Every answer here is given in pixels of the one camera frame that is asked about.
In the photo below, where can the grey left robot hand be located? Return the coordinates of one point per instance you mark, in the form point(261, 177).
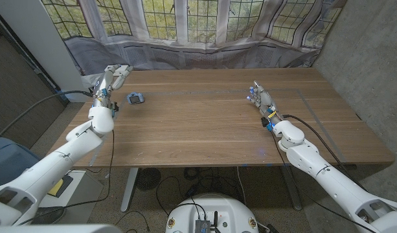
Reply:
point(102, 89)

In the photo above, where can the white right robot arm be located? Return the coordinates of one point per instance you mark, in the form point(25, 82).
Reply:
point(334, 184)

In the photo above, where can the white pedal platform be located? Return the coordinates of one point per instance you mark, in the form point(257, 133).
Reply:
point(85, 194)

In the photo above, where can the small blue toy camera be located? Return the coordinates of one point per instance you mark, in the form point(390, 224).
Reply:
point(135, 98)

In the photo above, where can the grey table leg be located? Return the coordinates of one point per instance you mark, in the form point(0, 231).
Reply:
point(292, 191)

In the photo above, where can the blue chair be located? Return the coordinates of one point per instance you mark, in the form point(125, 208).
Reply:
point(7, 161)

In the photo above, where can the printed window backdrop cloth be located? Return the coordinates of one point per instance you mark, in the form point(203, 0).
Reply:
point(201, 55)

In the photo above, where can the white table leg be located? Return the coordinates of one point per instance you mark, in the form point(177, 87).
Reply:
point(129, 191)

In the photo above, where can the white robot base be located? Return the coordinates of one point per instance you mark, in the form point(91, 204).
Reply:
point(217, 207)

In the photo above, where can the round black fan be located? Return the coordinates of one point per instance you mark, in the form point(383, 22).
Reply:
point(148, 179)

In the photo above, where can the white pillar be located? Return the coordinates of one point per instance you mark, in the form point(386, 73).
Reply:
point(39, 39)

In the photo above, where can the person's black shoe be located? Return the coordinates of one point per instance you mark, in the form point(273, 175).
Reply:
point(49, 215)

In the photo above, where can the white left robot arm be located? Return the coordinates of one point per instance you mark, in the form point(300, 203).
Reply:
point(49, 168)

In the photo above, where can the yellow black foot pedal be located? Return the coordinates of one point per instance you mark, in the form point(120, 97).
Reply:
point(55, 187)

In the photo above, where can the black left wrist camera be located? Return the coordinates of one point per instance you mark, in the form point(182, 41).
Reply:
point(115, 106)

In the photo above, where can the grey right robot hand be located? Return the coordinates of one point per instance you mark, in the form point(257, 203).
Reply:
point(266, 102)

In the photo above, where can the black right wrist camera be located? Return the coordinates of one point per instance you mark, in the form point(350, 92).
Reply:
point(265, 122)

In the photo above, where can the silver module on base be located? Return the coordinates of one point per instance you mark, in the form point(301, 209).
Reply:
point(202, 226)

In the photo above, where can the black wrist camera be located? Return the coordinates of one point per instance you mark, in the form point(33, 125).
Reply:
point(265, 122)
point(115, 106)

